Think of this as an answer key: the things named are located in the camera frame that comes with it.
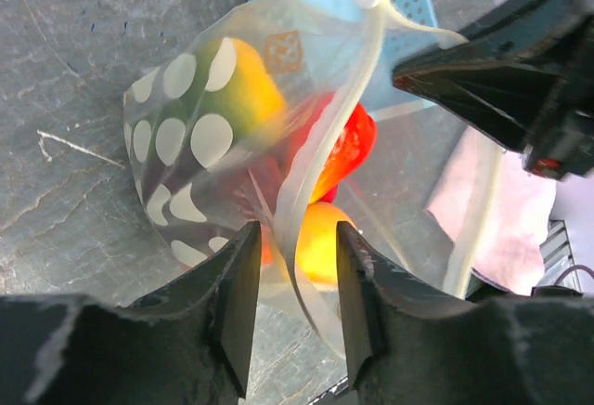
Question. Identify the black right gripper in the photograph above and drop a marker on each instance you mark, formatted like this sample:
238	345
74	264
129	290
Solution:
525	79

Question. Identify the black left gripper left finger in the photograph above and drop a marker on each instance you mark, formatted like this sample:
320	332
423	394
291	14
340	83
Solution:
188	342

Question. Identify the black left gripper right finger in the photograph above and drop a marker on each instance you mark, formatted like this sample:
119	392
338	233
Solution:
407	342

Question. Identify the yellow lemon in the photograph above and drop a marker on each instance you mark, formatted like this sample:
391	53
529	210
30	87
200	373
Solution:
316	247

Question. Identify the dark red apple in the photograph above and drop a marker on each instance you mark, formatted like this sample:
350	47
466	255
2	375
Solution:
186	200

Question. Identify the clear polka dot zip bag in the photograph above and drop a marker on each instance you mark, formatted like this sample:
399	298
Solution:
306	50

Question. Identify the yellow orange fruit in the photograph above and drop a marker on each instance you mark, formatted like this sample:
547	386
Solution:
225	76

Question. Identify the pink cloth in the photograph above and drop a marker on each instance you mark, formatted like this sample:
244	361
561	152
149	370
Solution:
517	224

